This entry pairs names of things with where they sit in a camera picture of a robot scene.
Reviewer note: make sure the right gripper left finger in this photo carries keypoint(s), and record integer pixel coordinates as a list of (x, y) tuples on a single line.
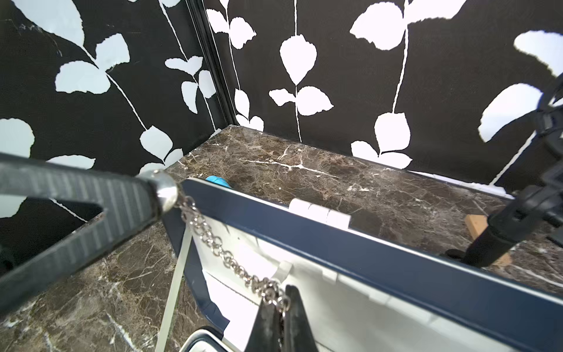
[(266, 331)]

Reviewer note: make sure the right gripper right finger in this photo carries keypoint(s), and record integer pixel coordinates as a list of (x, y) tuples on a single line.
[(297, 333)]

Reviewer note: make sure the blue cylindrical tool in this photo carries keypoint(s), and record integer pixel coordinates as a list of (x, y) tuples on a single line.
[(218, 180)]

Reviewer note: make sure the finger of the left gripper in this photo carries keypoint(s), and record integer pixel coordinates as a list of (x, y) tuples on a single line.
[(128, 204)]

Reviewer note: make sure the navy jewelry box white lining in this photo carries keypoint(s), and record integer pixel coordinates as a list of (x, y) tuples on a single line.
[(361, 293)]

